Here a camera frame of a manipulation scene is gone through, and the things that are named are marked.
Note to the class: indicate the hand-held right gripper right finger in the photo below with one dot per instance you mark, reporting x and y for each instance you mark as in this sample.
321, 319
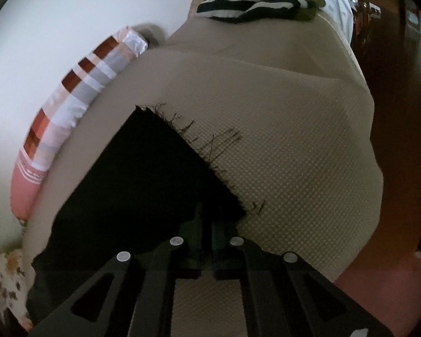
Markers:
218, 249

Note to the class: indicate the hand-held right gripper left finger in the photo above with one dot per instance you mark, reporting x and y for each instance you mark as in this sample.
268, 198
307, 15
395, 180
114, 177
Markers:
195, 249

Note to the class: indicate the floral patterned cloth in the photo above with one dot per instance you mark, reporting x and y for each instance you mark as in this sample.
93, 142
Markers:
8, 281

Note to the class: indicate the striped pink orange pillow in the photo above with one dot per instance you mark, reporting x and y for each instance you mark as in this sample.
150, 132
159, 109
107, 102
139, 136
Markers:
70, 112

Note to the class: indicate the black pants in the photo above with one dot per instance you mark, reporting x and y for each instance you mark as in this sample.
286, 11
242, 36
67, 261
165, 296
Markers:
140, 189

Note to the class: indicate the pink bedsheet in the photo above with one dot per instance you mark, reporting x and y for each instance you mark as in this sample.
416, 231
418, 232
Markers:
386, 288

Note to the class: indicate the beige textured mattress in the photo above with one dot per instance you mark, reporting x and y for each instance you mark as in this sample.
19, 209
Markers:
252, 130

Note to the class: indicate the dark wooden furniture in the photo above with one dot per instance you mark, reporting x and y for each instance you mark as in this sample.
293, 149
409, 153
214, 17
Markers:
389, 77

